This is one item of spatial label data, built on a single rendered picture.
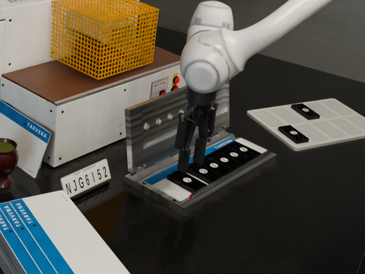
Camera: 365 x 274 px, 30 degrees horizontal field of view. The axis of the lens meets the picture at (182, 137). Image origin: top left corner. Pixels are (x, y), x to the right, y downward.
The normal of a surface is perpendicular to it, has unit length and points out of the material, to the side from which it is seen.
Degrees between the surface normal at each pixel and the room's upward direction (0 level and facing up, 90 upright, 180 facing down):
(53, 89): 0
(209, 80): 95
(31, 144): 69
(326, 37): 90
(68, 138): 90
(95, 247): 0
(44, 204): 0
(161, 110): 79
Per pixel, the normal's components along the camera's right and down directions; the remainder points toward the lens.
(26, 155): -0.59, -0.07
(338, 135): 0.13, -0.88
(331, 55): -0.41, 0.38
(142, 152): 0.78, 0.20
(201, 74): -0.24, 0.51
